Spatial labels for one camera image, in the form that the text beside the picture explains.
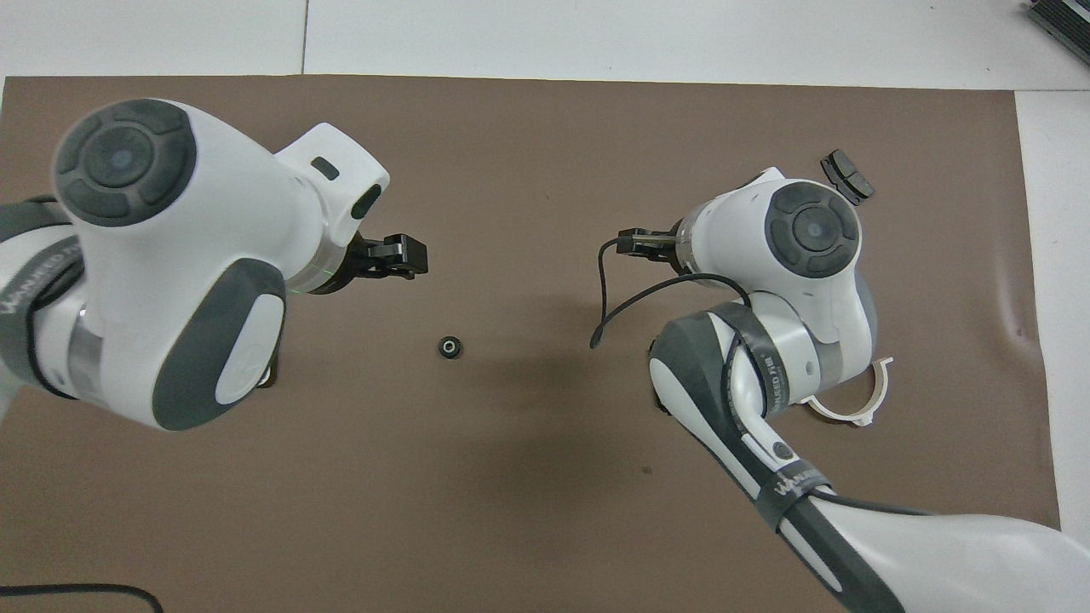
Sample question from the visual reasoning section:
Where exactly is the dark grey ribbed block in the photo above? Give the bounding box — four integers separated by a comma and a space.
1026, 0, 1090, 43

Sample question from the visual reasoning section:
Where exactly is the wide grey brake pad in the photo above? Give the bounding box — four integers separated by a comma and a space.
821, 150, 875, 206

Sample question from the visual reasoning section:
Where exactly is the white curved plastic bracket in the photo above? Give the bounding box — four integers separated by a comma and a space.
805, 356, 895, 427

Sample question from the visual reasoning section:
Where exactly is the brown table mat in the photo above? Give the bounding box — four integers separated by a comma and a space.
0, 75, 1065, 613

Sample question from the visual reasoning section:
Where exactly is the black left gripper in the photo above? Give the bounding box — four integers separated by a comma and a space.
336, 232, 429, 289

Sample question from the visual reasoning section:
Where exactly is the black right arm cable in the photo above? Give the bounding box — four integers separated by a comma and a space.
589, 238, 840, 512

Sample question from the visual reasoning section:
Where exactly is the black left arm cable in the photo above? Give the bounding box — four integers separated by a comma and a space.
0, 582, 164, 613

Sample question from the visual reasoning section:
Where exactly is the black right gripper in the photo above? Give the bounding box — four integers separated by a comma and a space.
615, 222, 694, 276

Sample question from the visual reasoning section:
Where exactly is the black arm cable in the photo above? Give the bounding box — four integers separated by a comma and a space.
589, 238, 840, 512
0, 582, 164, 613

